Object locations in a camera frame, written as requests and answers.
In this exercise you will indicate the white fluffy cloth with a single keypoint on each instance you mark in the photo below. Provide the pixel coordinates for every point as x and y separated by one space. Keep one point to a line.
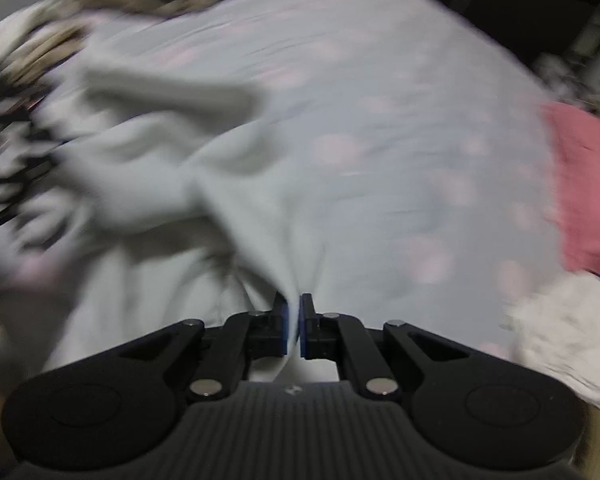
565 330

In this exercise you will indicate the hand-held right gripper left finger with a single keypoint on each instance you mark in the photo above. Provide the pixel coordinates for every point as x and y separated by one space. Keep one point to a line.
281 327

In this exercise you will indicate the light grey sweatshirt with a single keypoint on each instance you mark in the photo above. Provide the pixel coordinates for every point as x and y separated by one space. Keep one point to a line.
180 180

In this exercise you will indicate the pink polka dot bed sheet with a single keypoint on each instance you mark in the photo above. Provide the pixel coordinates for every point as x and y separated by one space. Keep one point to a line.
380 135

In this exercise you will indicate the black white patterned cloth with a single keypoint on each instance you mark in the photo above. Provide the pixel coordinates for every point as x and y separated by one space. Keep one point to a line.
10 115

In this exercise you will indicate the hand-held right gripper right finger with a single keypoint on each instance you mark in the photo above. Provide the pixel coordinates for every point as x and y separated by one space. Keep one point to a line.
306 327

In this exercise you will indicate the pink cloth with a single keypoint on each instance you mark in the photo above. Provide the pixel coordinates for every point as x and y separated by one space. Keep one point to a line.
582 185

